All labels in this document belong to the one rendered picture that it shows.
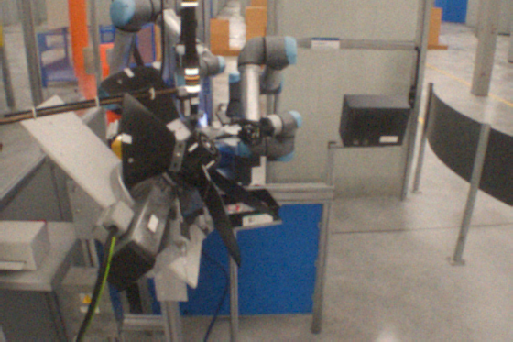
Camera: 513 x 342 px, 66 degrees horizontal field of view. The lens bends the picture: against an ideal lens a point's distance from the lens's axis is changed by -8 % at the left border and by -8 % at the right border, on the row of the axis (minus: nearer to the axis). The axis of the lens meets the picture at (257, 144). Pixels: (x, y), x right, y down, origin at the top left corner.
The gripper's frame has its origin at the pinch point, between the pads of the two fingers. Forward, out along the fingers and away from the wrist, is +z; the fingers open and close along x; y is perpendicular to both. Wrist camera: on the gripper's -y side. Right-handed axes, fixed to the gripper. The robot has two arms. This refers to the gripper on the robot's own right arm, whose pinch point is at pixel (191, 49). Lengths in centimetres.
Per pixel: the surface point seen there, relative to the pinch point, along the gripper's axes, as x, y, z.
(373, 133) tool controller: -73, 38, -21
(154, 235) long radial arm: 14, 39, 36
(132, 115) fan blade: 16.4, 11.0, 27.6
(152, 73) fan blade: 11.9, 8.6, -11.5
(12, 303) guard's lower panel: 72, 87, -3
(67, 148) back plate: 37.0, 23.8, 10.8
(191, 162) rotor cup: 2.1, 30.1, 13.5
